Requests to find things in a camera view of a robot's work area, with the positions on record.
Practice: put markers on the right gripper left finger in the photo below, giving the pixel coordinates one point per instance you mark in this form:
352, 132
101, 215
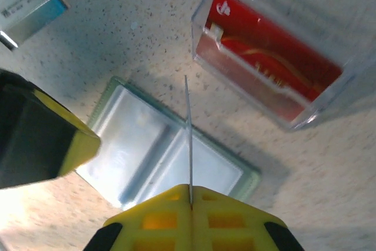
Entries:
152, 224

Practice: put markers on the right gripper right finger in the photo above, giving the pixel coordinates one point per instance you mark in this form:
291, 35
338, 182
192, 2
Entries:
235, 224

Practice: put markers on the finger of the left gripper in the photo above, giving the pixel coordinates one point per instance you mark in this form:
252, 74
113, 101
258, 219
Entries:
38, 133

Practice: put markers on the green card holder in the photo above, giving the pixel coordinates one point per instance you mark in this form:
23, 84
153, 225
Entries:
217, 171

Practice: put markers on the thin pale credit card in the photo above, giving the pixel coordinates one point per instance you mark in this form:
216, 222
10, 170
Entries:
189, 145

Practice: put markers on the red credit card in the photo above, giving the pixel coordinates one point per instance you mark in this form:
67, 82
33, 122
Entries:
264, 42

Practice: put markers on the clear acrylic card box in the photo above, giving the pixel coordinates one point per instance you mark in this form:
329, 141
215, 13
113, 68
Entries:
352, 57

